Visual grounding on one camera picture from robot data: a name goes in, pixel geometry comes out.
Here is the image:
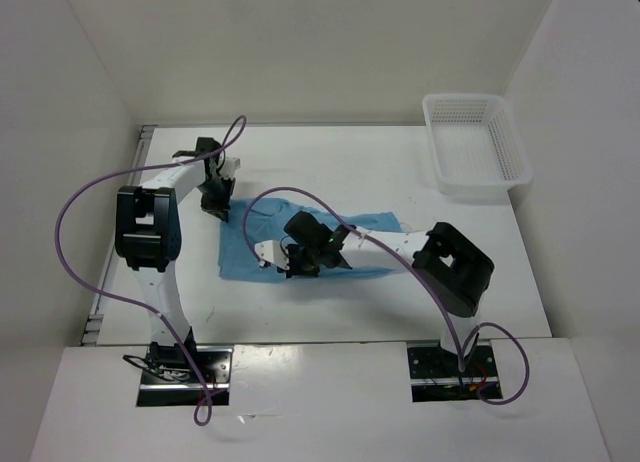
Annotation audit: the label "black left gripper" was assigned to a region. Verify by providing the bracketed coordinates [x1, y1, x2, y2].
[196, 175, 234, 222]

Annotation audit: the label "light blue shorts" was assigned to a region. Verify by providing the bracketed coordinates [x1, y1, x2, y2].
[218, 198, 403, 283]

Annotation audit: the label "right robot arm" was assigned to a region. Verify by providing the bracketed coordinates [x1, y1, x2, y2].
[276, 211, 495, 375]

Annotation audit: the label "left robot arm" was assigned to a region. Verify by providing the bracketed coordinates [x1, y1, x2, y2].
[115, 137, 239, 382]

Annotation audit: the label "white plastic basket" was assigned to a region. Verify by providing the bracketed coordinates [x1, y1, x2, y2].
[422, 93, 533, 197]

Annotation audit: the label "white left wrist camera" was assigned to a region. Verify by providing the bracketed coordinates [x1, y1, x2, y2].
[218, 157, 241, 180]

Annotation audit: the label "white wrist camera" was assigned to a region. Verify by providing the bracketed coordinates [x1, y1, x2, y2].
[218, 157, 241, 180]
[254, 240, 289, 271]

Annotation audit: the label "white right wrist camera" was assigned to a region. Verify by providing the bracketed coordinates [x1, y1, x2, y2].
[254, 240, 289, 271]

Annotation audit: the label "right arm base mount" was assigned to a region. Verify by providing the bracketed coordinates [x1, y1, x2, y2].
[407, 343, 503, 403]

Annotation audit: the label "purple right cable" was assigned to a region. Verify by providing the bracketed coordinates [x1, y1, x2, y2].
[243, 186, 530, 406]

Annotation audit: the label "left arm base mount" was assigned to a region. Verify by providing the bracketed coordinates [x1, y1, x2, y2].
[129, 346, 233, 408]

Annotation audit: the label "aluminium table edge rail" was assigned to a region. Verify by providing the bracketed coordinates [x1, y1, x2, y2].
[80, 125, 156, 347]

